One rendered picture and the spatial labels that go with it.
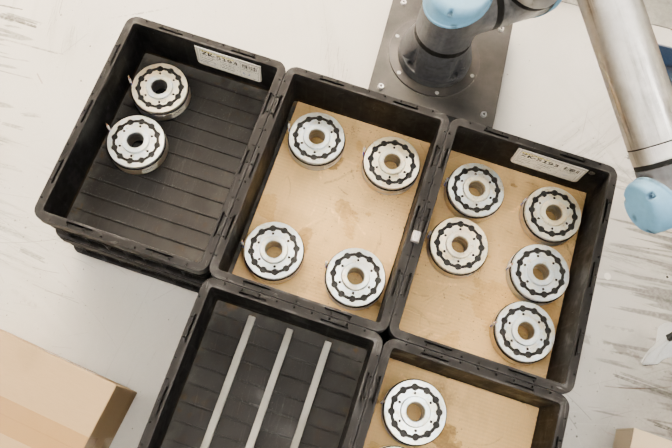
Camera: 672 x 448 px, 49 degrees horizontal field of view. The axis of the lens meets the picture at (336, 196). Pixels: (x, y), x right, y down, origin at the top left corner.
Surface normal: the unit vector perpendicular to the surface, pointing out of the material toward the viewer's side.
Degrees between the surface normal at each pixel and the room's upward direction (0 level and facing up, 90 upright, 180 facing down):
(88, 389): 0
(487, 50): 4
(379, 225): 0
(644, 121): 47
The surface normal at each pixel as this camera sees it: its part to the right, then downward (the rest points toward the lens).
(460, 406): 0.05, -0.33
